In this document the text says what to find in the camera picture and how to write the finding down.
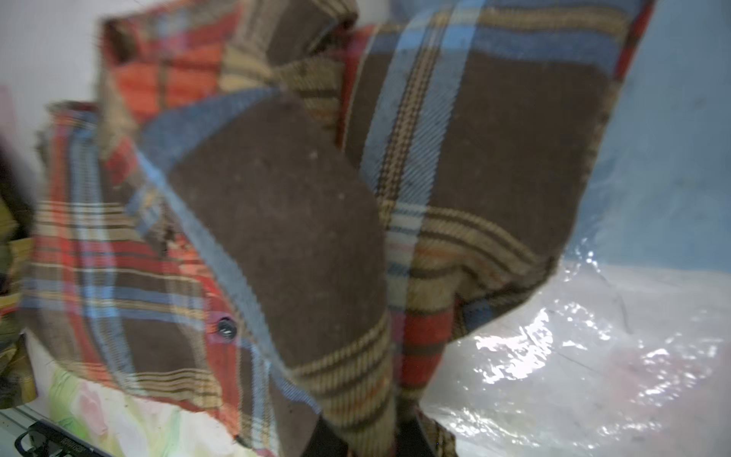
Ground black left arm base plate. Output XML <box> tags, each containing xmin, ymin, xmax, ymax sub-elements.
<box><xmin>13</xmin><ymin>421</ymin><xmax>110</xmax><ymax>457</ymax></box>

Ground yellow plaid shirt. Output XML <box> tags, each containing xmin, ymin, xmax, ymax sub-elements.
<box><xmin>1</xmin><ymin>200</ymin><xmax>37</xmax><ymax>409</ymax></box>

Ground red plaid shirt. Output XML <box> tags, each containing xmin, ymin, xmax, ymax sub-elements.
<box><xmin>20</xmin><ymin>1</ymin><xmax>653</xmax><ymax>456</ymax></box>

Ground clear plastic vacuum bag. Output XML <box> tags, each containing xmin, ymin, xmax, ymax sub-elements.
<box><xmin>423</xmin><ymin>248</ymin><xmax>730</xmax><ymax>456</ymax></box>

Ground light blue shirt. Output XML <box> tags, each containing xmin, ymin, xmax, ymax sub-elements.
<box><xmin>387</xmin><ymin>0</ymin><xmax>731</xmax><ymax>274</ymax></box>

